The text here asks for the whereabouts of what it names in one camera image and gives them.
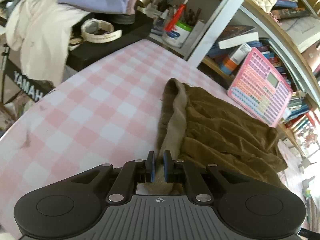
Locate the white thick book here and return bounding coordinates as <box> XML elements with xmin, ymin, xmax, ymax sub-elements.
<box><xmin>216</xmin><ymin>25</ymin><xmax>259</xmax><ymax>49</ymax></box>

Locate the pink checkered cartoon table mat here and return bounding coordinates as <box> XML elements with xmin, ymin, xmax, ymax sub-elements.
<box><xmin>1</xmin><ymin>40</ymin><xmax>305</xmax><ymax>239</ymax></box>

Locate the white shelf post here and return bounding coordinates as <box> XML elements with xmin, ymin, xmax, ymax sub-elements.
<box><xmin>184</xmin><ymin>0</ymin><xmax>244</xmax><ymax>68</ymax></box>

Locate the brown velvet garment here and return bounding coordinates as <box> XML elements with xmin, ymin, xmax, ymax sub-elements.
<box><xmin>144</xmin><ymin>78</ymin><xmax>287</xmax><ymax>195</ymax></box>

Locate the pink learning tablet toy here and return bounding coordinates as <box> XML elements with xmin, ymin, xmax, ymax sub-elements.
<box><xmin>227</xmin><ymin>48</ymin><xmax>293</xmax><ymax>127</ymax></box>

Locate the white tub green lid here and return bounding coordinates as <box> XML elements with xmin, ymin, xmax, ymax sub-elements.
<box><xmin>162</xmin><ymin>21</ymin><xmax>193</xmax><ymax>48</ymax></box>

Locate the cream white garment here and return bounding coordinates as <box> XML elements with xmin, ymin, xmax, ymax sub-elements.
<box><xmin>5</xmin><ymin>0</ymin><xmax>88</xmax><ymax>86</ymax></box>

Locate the orange white box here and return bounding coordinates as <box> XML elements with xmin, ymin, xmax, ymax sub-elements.
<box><xmin>220</xmin><ymin>43</ymin><xmax>252</xmax><ymax>75</ymax></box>

